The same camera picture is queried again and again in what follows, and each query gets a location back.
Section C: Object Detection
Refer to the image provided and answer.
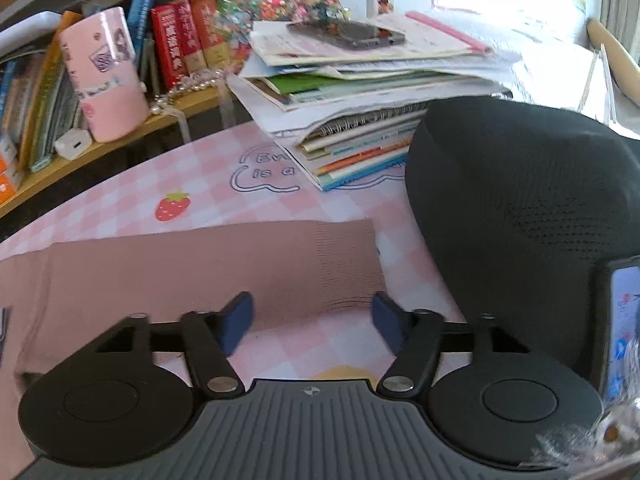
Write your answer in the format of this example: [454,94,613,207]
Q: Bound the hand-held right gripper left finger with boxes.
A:
[90,291,253,401]

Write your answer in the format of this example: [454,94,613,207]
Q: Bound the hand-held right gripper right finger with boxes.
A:
[371,292,531,401]

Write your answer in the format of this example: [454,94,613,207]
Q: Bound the pink-brown sweater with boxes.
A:
[0,219,388,466]

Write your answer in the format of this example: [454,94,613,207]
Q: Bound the black mesh chair back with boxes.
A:
[405,96,640,386]

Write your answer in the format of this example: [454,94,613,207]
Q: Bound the white wooden bookshelf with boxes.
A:
[0,0,236,218]

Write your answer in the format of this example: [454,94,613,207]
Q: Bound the stack of books and papers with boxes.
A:
[227,10,523,192]

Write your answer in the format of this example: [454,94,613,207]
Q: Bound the fluffy crystal ball charm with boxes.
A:
[535,395,640,476]

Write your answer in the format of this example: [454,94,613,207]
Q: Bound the smartphone with colourful screen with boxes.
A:
[600,255,640,401]

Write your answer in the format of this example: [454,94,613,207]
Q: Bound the white charger plug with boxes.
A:
[54,129,95,161]

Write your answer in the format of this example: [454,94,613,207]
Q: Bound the pink sticker tumbler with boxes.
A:
[59,6,151,143]

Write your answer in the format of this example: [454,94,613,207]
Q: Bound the red standing dictionary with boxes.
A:
[187,0,223,73]
[150,4,190,90]

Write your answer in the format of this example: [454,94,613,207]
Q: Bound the row of leaning picture books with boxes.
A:
[0,0,161,173]

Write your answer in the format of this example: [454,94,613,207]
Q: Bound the dark smartphone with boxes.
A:
[286,20,407,51]

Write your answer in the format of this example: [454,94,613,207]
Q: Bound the colourful bead ornament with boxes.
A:
[210,0,351,61]

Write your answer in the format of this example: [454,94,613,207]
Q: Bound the pearl string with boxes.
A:
[152,70,226,116]

